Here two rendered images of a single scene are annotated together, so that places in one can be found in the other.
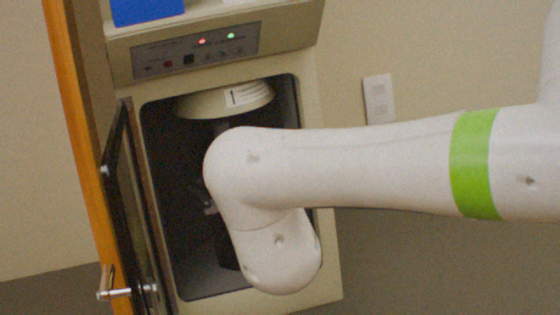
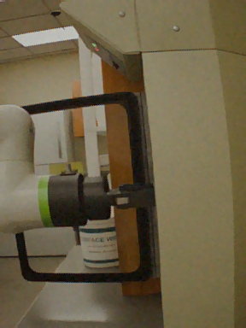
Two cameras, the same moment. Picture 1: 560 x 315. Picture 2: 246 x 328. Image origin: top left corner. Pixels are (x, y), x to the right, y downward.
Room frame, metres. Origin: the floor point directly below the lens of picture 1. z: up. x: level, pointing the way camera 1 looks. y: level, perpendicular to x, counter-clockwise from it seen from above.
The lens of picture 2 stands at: (1.33, -0.73, 1.28)
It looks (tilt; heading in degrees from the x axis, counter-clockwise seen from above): 3 degrees down; 105
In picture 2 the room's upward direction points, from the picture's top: 5 degrees counter-clockwise
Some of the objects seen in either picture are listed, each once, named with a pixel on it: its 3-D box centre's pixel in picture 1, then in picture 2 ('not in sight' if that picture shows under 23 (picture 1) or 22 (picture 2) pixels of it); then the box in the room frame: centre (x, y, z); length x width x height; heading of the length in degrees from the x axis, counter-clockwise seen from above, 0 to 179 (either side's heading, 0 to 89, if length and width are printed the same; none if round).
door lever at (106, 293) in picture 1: (118, 281); not in sight; (0.90, 0.23, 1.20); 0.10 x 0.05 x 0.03; 4
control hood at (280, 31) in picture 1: (215, 37); (108, 46); (1.11, 0.06, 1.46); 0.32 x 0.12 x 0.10; 102
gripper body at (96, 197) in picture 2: not in sight; (113, 196); (1.10, 0.05, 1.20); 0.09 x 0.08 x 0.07; 11
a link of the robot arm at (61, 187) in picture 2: not in sight; (70, 197); (1.03, 0.03, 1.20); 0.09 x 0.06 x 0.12; 101
